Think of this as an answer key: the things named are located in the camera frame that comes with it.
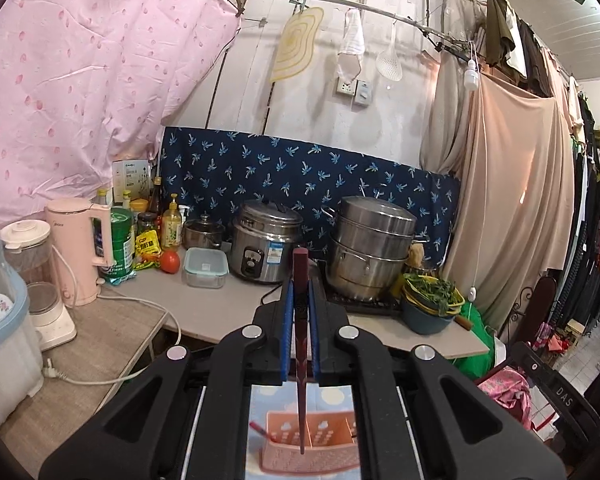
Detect bright red chopstick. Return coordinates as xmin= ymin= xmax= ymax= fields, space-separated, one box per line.
xmin=249 ymin=421 xmax=278 ymax=445

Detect navy floral cloth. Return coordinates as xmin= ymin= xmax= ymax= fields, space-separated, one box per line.
xmin=159 ymin=126 xmax=463 ymax=271

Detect white hanging cloth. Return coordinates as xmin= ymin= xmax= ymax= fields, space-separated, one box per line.
xmin=336 ymin=8 xmax=366 ymax=86

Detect pink perforated utensil basket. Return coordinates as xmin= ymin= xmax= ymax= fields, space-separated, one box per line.
xmin=250 ymin=410 xmax=360 ymax=477

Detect yellow snack packet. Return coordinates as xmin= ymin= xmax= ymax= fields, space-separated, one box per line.
xmin=134 ymin=230 xmax=162 ymax=261

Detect white power cable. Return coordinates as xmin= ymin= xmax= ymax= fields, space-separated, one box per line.
xmin=42 ymin=245 xmax=182 ymax=386

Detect dark sauce bottle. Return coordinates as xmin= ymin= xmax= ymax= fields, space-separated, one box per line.
xmin=149 ymin=176 xmax=164 ymax=216

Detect steel rice cooker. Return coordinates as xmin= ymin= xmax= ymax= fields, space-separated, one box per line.
xmin=230 ymin=199 xmax=305 ymax=285

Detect green leafy vegetables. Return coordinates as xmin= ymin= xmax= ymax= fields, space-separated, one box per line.
xmin=404 ymin=272 xmax=461 ymax=317

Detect white blender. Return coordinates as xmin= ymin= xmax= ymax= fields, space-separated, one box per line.
xmin=0 ymin=220 xmax=78 ymax=352

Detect blue bowl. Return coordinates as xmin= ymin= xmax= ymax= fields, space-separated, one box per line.
xmin=399 ymin=290 xmax=467 ymax=336

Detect white light bulb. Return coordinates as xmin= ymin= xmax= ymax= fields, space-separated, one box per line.
xmin=462 ymin=57 xmax=481 ymax=92

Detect green white packet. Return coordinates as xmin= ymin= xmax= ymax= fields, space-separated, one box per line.
xmin=102 ymin=260 xmax=158 ymax=286

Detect yellow cutting board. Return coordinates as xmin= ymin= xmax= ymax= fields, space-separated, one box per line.
xmin=270 ymin=6 xmax=325 ymax=84

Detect small steel lidded pot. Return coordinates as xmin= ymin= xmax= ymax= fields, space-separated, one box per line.
xmin=182 ymin=214 xmax=226 ymax=251

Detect black induction cooker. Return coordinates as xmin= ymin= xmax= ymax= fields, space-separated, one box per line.
xmin=260 ymin=260 xmax=403 ymax=318

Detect pink floral cloth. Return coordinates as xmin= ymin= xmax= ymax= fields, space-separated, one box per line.
xmin=477 ymin=366 xmax=533 ymax=431

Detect pink electric kettle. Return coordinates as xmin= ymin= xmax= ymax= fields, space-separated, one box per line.
xmin=46 ymin=197 xmax=116 ymax=307

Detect white paper box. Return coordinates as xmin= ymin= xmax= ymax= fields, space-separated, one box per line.
xmin=112 ymin=158 xmax=151 ymax=206

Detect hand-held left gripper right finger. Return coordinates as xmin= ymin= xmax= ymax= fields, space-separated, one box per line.
xmin=307 ymin=277 xmax=566 ymax=480

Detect dark red chopstick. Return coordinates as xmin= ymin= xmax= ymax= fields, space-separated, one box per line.
xmin=292 ymin=247 xmax=310 ymax=456

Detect yellow strainer basket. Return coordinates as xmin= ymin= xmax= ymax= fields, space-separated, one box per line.
xmin=401 ymin=275 xmax=467 ymax=320

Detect white lamp cord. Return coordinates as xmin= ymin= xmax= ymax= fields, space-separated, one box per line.
xmin=467 ymin=42 xmax=486 ymax=306

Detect pink printed sheet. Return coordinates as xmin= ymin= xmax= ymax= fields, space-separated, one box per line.
xmin=0 ymin=0 xmax=243 ymax=231

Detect white slotted ladle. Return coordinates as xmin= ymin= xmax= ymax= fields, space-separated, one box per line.
xmin=376 ymin=22 xmax=404 ymax=82

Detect dark wooden chair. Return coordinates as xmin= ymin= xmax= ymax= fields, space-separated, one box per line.
xmin=500 ymin=275 xmax=600 ymax=453

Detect beige curtain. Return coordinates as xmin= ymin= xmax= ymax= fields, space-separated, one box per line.
xmin=420 ymin=50 xmax=578 ymax=333

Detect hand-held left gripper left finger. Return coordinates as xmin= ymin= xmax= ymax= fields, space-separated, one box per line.
xmin=39 ymin=280 xmax=295 ymax=480

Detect green bag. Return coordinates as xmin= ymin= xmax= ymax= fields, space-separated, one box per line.
xmin=452 ymin=305 xmax=506 ymax=381

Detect row of hanging clothes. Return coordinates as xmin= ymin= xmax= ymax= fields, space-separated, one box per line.
xmin=472 ymin=0 xmax=600 ymax=331

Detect steel steamer pot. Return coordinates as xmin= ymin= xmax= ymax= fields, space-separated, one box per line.
xmin=322 ymin=195 xmax=428 ymax=303

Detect plastic bin with blue lid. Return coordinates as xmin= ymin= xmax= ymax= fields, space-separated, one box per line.
xmin=0 ymin=197 xmax=46 ymax=431

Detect green tin can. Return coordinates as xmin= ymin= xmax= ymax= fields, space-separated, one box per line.
xmin=110 ymin=207 xmax=136 ymax=273

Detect glass food container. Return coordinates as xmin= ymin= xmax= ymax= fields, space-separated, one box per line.
xmin=182 ymin=247 xmax=230 ymax=289

